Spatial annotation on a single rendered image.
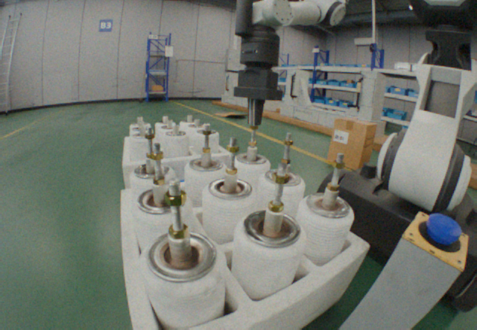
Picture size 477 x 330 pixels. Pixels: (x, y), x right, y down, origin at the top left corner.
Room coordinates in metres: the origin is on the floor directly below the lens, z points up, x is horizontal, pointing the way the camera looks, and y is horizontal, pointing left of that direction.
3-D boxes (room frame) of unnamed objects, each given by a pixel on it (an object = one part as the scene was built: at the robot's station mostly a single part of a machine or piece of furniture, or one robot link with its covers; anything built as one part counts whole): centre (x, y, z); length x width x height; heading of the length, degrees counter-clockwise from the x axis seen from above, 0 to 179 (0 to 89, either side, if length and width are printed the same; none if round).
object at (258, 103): (0.46, -0.04, 0.37); 0.03 x 0.02 x 0.06; 142
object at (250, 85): (0.47, -0.03, 0.46); 0.13 x 0.10 x 0.12; 52
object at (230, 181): (0.31, 0.01, 0.26); 0.02 x 0.02 x 0.03
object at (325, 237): (0.27, -0.15, 0.16); 0.10 x 0.10 x 0.18
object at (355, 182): (0.48, -0.69, 0.19); 0.64 x 0.52 x 0.33; 121
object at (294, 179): (0.37, -0.09, 0.25); 0.08 x 0.08 x 0.01
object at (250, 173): (0.47, -0.03, 0.16); 0.10 x 0.10 x 0.18
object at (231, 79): (4.37, -0.15, 0.45); 1.61 x 0.57 x 0.74; 31
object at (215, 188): (0.31, 0.01, 0.25); 0.08 x 0.08 x 0.01
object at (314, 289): (0.31, 0.01, 0.09); 0.39 x 0.39 x 0.18; 30
